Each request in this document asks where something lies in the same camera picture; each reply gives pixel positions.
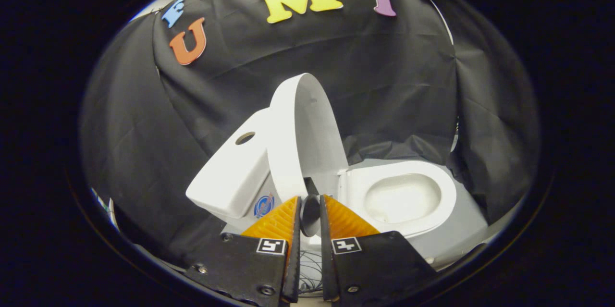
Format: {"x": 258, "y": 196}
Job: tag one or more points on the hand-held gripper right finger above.
{"x": 327, "y": 268}

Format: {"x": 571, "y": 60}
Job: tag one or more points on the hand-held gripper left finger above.
{"x": 294, "y": 268}

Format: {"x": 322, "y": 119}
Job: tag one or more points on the white toilet seat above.
{"x": 355, "y": 187}

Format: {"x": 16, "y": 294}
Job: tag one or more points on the white toilet bowl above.
{"x": 403, "y": 199}

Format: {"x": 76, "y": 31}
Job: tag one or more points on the white toilet tank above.
{"x": 230, "y": 172}

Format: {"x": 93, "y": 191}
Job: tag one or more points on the black backdrop cloth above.
{"x": 384, "y": 81}

